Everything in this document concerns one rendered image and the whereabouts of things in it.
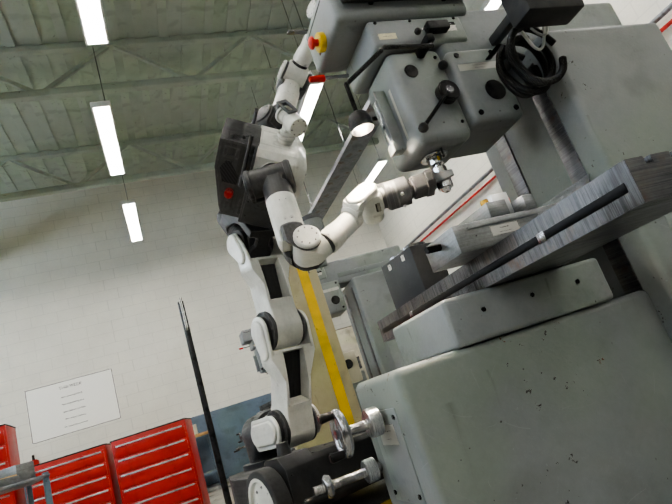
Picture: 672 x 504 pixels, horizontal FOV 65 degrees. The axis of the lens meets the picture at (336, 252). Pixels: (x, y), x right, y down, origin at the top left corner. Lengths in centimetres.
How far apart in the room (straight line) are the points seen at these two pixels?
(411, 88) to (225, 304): 925
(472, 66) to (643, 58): 57
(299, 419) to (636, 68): 159
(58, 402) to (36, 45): 578
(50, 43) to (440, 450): 775
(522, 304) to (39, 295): 1011
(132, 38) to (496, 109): 709
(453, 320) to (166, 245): 991
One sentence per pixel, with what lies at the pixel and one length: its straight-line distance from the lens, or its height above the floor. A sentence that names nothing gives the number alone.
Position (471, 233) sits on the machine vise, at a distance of 129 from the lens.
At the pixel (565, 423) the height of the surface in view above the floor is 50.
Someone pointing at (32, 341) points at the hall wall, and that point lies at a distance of 1079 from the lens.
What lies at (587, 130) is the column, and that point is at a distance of 171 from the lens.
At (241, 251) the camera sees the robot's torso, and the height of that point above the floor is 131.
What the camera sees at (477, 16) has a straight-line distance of 193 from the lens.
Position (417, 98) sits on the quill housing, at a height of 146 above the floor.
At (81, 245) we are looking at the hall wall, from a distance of 1113.
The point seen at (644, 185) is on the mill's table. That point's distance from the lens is 101.
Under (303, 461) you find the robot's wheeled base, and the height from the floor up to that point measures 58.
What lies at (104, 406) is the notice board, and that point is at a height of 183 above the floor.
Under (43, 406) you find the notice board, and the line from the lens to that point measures 1057.
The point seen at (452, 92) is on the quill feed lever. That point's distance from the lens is 164.
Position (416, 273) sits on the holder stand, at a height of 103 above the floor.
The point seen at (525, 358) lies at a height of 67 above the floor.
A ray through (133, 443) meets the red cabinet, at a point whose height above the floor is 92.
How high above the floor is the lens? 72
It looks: 15 degrees up
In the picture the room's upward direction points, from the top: 18 degrees counter-clockwise
